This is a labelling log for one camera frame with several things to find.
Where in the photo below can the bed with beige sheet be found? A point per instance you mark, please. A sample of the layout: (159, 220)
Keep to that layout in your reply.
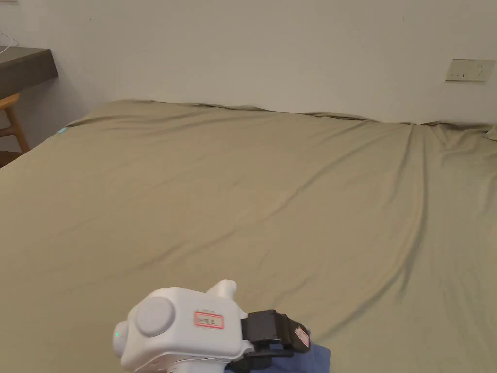
(248, 194)

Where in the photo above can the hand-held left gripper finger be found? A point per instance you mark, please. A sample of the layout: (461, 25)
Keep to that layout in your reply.
(299, 335)
(260, 356)

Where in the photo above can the dark wall-mounted desk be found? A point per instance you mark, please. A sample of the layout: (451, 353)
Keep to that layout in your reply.
(23, 72)

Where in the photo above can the white wall socket panel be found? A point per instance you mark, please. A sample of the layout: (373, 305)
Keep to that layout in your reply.
(470, 70)

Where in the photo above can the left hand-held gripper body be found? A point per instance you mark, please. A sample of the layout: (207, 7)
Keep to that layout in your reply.
(182, 334)

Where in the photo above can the blue garment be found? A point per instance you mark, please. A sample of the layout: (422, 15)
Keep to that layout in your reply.
(312, 361)

